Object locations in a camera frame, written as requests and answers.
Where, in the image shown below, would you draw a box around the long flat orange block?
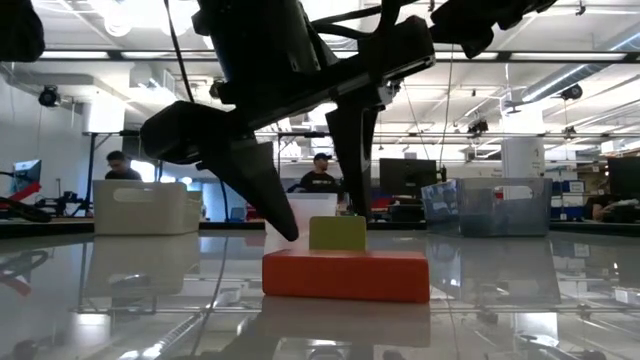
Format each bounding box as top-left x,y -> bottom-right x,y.
261,249 -> 431,304

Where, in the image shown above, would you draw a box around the translucent white bin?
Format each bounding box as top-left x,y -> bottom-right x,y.
269,192 -> 340,237

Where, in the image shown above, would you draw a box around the white opaque bin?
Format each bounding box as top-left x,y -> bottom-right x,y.
92,179 -> 203,237

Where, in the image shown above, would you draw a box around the red robot arm link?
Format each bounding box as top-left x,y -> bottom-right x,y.
0,182 -> 40,211

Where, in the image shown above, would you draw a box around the white column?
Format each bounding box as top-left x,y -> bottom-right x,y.
500,135 -> 547,179

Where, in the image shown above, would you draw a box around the blue storage bins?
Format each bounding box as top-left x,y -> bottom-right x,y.
551,179 -> 586,220

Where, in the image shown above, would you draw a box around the person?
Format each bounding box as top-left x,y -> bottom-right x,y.
583,192 -> 640,224
104,150 -> 143,182
298,152 -> 342,195

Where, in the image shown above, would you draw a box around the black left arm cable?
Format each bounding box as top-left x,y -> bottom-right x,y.
163,0 -> 197,105

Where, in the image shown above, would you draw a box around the grey transparent bin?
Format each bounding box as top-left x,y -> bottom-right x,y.
420,176 -> 553,238

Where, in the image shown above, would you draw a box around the silver slanted duct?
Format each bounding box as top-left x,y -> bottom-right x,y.
519,22 -> 640,104

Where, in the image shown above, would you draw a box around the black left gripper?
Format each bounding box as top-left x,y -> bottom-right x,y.
141,14 -> 436,242

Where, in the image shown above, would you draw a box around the black monitor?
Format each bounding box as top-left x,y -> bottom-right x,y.
607,155 -> 640,202
378,157 -> 448,205

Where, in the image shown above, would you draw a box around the thin hanging cable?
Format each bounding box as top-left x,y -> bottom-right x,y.
437,44 -> 455,169

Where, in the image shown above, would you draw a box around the small tilted monitor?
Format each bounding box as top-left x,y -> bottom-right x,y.
9,159 -> 43,196

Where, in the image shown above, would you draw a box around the black overhead light bar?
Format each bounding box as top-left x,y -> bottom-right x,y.
37,48 -> 629,64

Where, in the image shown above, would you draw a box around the green cube block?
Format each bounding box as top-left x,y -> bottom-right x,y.
308,215 -> 368,253

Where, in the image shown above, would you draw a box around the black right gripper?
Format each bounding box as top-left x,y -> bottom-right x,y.
430,0 -> 559,60

